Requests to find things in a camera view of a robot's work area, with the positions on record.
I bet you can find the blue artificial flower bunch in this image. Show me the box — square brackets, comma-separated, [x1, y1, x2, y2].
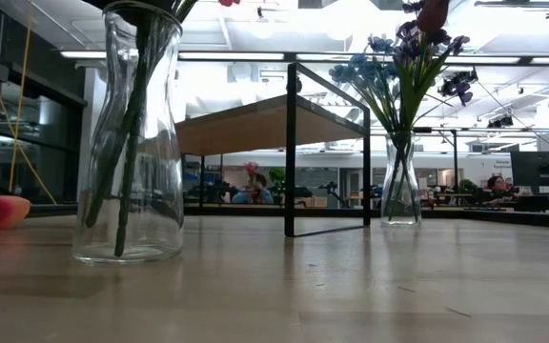
[327, 35, 421, 224]

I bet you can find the large red artificial flower bunch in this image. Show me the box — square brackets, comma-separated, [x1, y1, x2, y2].
[113, 0, 242, 258]

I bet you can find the purple artificial flower bunch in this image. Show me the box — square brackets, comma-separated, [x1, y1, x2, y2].
[391, 0, 479, 225]

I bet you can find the dark red artificial tulip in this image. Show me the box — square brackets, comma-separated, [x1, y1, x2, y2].
[416, 0, 452, 34]

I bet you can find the background green plant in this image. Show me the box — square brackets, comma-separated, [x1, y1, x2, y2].
[268, 166, 288, 192]

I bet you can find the person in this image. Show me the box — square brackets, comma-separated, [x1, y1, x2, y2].
[483, 174, 519, 207]
[231, 171, 275, 206]

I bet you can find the clear glass vase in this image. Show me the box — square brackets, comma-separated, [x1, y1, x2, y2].
[379, 130, 423, 228]
[71, 0, 186, 266]

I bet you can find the black computer monitor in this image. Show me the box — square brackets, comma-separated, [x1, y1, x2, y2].
[509, 151, 549, 188]

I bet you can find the orange artificial tulip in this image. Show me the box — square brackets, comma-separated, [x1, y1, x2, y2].
[0, 184, 32, 233]

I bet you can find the wooden shelf with black frame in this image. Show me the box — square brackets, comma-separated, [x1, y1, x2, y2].
[174, 61, 374, 238]

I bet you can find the yellow hanging cord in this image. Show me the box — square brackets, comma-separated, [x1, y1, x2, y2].
[0, 0, 59, 206]
[8, 3, 34, 192]

